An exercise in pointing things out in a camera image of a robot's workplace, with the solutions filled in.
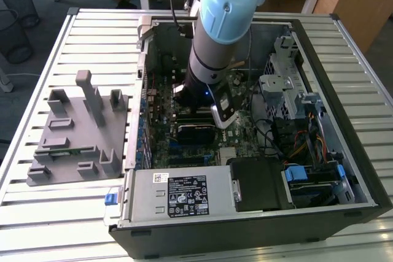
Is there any small black graphics card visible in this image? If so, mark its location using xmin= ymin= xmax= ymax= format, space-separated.
xmin=176 ymin=123 xmax=217 ymax=146

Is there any green motherboard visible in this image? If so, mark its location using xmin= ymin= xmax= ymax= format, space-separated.
xmin=144 ymin=70 xmax=279 ymax=169

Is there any black expansion slot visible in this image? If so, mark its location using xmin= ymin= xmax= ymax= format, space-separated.
xmin=168 ymin=156 xmax=205 ymax=166

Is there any silver chipset heatsink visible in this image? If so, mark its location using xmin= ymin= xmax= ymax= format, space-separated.
xmin=219 ymin=147 xmax=241 ymax=165

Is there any grey metal drive cage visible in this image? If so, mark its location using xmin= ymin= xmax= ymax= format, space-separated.
xmin=257 ymin=35 xmax=311 ymax=121

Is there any black plastic shroud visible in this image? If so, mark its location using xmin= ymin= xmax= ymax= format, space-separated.
xmin=226 ymin=156 xmax=296 ymax=213

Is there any silver power supply unit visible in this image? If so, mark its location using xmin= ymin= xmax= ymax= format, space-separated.
xmin=118 ymin=165 xmax=239 ymax=222

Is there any grey parts rack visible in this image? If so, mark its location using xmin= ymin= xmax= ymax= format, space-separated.
xmin=26 ymin=70 xmax=131 ymax=187

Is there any hard disk in blue carrier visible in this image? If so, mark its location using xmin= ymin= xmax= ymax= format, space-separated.
xmin=284 ymin=165 xmax=338 ymax=208

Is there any blue case latch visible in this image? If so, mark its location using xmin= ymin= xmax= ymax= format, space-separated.
xmin=104 ymin=193 xmax=119 ymax=207

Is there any green RAM stick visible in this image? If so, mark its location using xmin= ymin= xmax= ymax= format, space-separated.
xmin=50 ymin=148 xmax=93 ymax=156

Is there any black PC case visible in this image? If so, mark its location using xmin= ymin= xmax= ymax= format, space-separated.
xmin=107 ymin=15 xmax=393 ymax=260

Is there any wooden cabinet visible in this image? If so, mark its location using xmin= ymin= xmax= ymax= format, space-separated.
xmin=313 ymin=0 xmax=393 ymax=57

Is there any white metal desk leg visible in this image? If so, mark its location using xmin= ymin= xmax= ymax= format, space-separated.
xmin=0 ymin=50 xmax=15 ymax=93

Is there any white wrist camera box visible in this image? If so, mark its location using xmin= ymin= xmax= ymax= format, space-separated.
xmin=210 ymin=85 xmax=239 ymax=130

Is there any coloured power wire bundle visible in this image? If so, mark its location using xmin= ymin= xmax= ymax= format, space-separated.
xmin=282 ymin=114 xmax=327 ymax=166

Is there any black wire mesh bin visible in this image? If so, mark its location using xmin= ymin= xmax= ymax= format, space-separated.
xmin=0 ymin=9 xmax=34 ymax=65
xmin=0 ymin=0 xmax=41 ymax=28

